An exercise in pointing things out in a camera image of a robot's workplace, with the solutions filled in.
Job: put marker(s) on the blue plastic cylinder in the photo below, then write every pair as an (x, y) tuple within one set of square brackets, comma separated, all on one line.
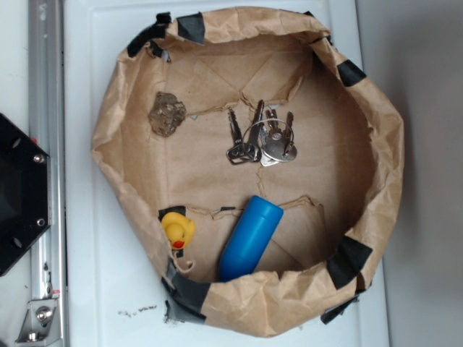
[(249, 239)]

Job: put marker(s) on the silver key bunch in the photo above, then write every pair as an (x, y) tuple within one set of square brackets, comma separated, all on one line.
[(268, 140)]

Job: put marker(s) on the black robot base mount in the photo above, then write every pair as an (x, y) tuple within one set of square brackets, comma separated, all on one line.
[(24, 194)]

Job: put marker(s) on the brown paper bag bin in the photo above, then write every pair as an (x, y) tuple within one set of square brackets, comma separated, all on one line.
[(340, 195)]

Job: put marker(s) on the brown rock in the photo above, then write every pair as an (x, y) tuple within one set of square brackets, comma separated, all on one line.
[(166, 114)]

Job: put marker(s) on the white tray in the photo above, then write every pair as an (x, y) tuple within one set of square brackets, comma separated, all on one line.
[(115, 297)]

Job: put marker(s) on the aluminium frame rail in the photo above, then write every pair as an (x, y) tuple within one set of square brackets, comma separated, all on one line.
[(46, 316)]

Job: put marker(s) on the yellow rubber duck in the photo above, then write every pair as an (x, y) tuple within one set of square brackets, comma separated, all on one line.
[(179, 229)]

